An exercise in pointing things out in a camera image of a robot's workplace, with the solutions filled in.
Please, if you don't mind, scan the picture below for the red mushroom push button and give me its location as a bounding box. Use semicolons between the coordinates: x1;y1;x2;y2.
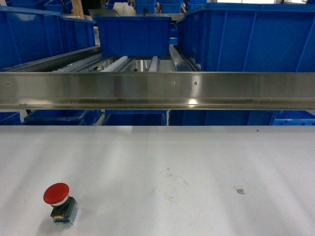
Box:
43;182;78;225

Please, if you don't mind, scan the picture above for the lower blue bin right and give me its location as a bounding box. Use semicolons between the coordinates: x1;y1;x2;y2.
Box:
168;110;280;126

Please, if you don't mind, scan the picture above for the lower blue bin centre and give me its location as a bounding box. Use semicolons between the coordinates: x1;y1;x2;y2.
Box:
102;110;167;126

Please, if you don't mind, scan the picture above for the white roller track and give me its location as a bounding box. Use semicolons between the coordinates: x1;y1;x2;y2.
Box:
102;56;128;72

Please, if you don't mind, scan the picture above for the small blue centre bin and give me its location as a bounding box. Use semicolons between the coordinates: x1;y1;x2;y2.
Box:
95;16;172;57

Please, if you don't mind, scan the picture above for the large blue right bin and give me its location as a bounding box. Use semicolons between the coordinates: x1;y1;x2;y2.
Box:
178;3;315;72

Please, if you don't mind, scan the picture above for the large blue bin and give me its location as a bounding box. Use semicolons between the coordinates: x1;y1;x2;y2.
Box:
0;6;64;69
178;3;315;72

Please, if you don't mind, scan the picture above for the small printed marker sticker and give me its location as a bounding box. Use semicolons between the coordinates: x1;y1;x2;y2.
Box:
235;187;245;195

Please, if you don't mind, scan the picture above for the lower blue bin left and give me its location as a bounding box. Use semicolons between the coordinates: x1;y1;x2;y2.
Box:
22;110;101;126

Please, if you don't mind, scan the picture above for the blue bin behind left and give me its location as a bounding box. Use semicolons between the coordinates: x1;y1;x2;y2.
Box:
59;17;95;53

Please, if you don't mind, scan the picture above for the large blue left bin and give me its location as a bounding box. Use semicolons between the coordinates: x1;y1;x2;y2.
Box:
0;6;64;69

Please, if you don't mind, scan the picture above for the stainless steel front rail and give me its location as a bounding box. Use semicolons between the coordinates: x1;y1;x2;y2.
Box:
0;72;315;110

